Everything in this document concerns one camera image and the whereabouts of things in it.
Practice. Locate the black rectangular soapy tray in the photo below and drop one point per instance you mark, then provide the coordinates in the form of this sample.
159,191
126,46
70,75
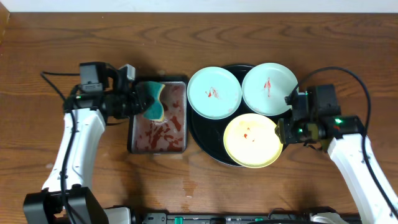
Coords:
169,135

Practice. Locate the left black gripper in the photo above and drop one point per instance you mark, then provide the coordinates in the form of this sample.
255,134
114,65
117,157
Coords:
137,101

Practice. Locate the light blue plate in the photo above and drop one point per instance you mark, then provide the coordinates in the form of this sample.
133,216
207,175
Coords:
265,87
214,93

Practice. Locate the yellow plate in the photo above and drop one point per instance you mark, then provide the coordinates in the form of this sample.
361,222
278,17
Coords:
250,140

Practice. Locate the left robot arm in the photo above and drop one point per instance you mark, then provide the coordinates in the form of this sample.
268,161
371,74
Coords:
66,195

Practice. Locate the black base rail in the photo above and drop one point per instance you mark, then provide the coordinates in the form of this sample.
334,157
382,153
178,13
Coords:
163,218

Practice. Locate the black round tray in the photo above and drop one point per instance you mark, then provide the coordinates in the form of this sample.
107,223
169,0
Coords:
208,133

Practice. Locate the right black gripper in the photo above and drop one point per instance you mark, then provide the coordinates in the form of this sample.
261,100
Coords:
285,133

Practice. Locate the green yellow sponge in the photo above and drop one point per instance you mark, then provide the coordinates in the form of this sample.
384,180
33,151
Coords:
155,111

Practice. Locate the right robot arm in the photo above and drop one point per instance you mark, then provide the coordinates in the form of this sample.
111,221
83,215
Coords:
316,117

